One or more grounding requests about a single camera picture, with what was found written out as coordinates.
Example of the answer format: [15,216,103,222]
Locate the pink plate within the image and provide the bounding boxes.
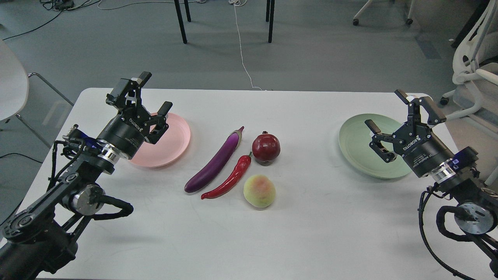
[130,113,191,167]

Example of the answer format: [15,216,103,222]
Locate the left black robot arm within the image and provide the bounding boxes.
[1,72,172,280]

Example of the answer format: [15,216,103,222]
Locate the black table leg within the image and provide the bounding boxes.
[265,0,275,43]
[173,0,191,44]

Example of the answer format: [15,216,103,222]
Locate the red chili pepper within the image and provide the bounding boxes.
[200,151,253,199]

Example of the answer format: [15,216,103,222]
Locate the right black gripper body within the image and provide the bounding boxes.
[393,124,454,178]

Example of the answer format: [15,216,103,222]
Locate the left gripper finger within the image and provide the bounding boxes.
[105,72,152,117]
[146,101,173,145]

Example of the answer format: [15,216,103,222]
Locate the green plate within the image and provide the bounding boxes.
[338,114,412,179]

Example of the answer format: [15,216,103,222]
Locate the black table leg right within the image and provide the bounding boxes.
[265,0,275,43]

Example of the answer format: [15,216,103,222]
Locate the black table leg left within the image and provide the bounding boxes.
[173,0,191,44]

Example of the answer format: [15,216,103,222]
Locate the white floor cable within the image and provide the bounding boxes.
[228,0,269,91]

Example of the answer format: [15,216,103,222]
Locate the white office chair right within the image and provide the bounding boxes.
[446,0,497,121]

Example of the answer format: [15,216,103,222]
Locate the white chair base with casters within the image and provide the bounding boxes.
[351,0,418,27]

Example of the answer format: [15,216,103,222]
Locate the red pomegranate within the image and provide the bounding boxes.
[251,131,281,166]

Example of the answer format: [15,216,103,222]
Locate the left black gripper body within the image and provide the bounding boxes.
[96,113,156,159]

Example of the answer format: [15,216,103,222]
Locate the white chair left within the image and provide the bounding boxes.
[0,40,74,148]

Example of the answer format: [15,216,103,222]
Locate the black floor cables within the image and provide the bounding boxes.
[0,0,102,41]

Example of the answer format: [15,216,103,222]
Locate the purple eggplant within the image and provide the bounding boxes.
[184,126,244,193]

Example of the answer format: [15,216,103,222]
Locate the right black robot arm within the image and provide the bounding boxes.
[365,90,498,280]

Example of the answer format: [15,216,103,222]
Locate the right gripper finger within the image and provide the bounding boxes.
[395,90,447,129]
[365,119,396,163]

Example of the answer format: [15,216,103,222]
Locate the yellow-pink peach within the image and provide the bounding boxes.
[242,174,276,208]

